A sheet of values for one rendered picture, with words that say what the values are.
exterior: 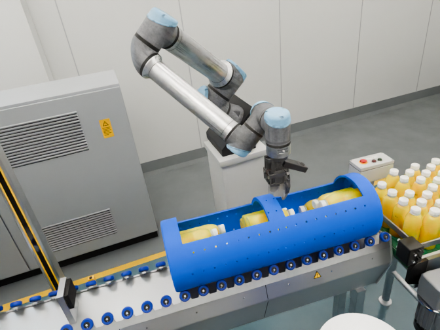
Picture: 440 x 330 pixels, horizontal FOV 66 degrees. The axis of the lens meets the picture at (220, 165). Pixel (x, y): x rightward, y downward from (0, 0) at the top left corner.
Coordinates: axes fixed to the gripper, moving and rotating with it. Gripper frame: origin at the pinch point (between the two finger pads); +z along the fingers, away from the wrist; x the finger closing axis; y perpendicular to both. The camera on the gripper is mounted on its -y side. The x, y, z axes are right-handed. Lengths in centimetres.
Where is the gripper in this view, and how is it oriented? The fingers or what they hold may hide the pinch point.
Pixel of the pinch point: (284, 196)
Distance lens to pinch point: 138.8
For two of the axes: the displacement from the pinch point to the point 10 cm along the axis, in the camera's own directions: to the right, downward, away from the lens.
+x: 2.6, 4.6, -8.5
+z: 1.1, 8.6, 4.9
